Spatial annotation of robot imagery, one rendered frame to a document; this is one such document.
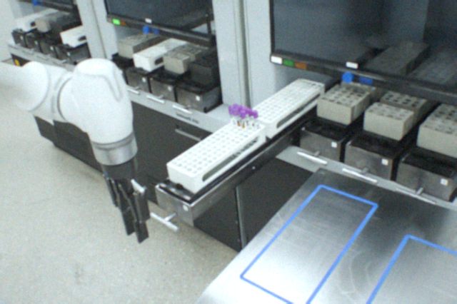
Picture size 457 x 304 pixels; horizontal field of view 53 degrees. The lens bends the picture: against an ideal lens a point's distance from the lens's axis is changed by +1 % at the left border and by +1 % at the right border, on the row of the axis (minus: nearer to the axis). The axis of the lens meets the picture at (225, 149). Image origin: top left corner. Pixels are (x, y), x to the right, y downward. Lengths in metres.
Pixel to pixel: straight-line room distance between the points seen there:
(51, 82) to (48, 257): 1.48
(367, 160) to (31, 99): 0.86
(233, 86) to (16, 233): 1.44
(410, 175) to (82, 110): 0.83
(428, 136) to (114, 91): 0.81
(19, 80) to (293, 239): 0.64
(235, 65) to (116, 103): 0.76
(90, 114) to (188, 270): 1.29
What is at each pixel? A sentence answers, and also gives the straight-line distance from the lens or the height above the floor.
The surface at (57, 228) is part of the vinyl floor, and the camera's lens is 2.51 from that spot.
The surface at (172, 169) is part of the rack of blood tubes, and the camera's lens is 1.18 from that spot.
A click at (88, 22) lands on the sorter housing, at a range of 2.25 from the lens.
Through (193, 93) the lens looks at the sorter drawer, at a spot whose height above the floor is 0.81.
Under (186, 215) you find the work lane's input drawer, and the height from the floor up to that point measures 0.77.
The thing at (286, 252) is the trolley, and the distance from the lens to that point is 0.98.
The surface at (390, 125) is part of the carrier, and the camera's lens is 1.33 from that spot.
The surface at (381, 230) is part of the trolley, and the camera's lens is 1.05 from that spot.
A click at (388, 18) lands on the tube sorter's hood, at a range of 1.23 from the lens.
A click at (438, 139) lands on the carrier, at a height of 0.86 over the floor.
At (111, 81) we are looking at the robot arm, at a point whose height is 1.18.
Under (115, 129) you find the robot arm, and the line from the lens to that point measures 0.93.
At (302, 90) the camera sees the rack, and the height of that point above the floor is 0.86.
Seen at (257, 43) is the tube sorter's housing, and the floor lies 1.01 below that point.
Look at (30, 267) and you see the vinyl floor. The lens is 2.37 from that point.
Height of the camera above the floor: 1.53
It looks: 33 degrees down
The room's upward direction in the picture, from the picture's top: 6 degrees counter-clockwise
